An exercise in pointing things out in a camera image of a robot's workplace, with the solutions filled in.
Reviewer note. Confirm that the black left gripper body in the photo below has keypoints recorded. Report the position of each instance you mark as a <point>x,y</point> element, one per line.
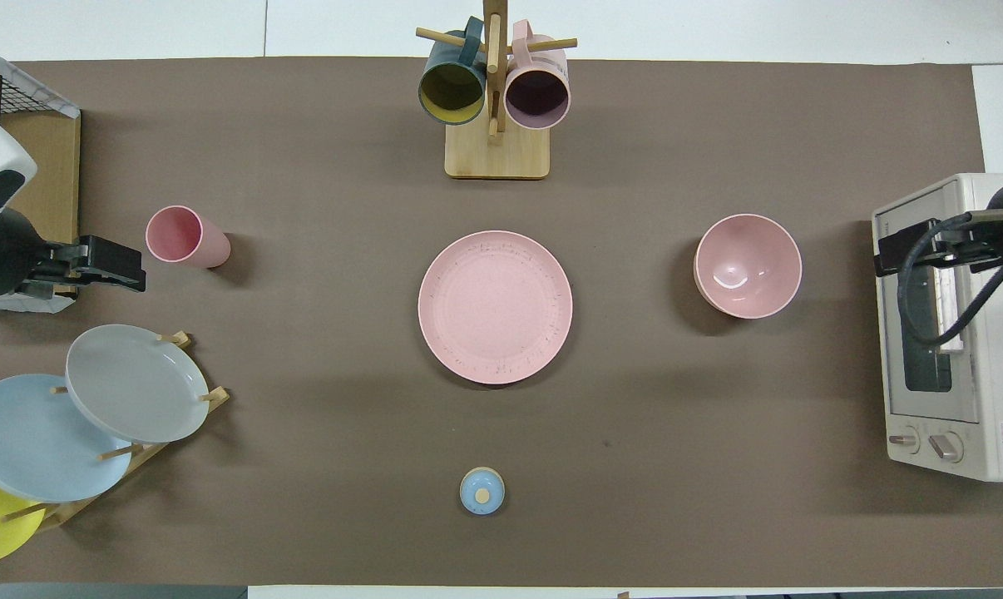
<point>65,258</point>

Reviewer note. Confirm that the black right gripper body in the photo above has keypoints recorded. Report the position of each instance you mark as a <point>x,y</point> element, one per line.
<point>938,243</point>

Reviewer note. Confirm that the pink cup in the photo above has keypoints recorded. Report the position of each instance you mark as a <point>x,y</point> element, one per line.
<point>185,240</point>

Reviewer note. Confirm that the pink bowl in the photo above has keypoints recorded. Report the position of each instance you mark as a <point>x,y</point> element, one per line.
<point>748,266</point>

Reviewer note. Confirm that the grey plate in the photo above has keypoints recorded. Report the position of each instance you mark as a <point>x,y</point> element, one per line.
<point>135,383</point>

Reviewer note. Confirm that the white toaster oven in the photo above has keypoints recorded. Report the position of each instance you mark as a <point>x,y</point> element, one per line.
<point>992,374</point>

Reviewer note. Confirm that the wooden plate rack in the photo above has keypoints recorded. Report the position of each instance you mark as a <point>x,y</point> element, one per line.
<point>148,453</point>

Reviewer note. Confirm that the light blue plate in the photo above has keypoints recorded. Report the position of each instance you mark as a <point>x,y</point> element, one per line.
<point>36,441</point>

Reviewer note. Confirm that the brown table mat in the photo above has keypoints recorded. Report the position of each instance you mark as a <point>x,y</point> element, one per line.
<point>343,466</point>

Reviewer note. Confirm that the dark teal mug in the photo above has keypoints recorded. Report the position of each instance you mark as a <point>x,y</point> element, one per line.
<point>452,87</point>

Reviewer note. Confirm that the pink speckled plate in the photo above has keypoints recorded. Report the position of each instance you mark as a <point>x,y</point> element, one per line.
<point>495,308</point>

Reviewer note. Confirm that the light pink mug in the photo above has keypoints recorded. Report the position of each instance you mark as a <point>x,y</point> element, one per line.
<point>537,91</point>

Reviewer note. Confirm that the wooden mug tree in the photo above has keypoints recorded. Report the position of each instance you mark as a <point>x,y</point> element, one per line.
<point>497,154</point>

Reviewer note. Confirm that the blue bell with wooden knob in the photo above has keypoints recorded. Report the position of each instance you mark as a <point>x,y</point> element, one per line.
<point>481,492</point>

